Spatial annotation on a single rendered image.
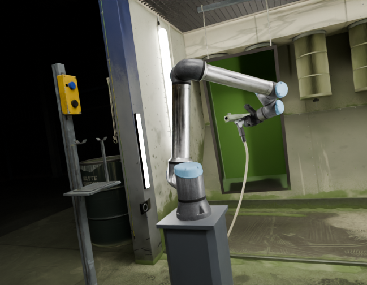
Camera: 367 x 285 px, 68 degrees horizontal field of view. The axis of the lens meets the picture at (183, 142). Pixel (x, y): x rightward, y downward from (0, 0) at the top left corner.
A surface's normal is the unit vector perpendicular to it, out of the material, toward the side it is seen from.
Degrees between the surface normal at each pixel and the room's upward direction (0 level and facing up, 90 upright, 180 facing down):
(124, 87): 90
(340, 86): 90
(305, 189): 57
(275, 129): 102
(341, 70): 90
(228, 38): 90
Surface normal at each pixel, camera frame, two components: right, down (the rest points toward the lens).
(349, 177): -0.38, -0.46
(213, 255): 0.39, 0.00
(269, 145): -0.25, 0.29
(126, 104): -0.37, 0.10
